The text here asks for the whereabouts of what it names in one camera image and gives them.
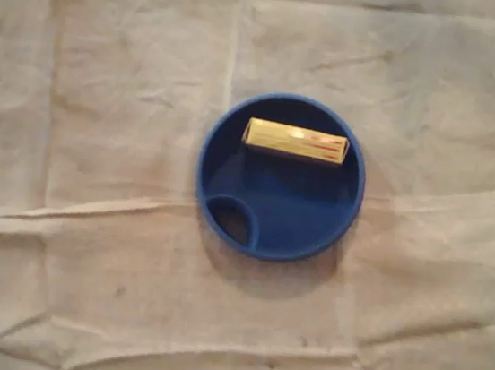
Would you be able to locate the blue round container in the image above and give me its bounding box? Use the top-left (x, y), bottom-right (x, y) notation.
top-left (187, 82), bottom-right (377, 272)

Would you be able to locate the yellow box with red stripes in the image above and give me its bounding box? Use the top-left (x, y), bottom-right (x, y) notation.
top-left (238, 115), bottom-right (353, 168)

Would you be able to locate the wrinkled beige cloth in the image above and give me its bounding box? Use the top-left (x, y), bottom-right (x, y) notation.
top-left (0, 0), bottom-right (495, 370)

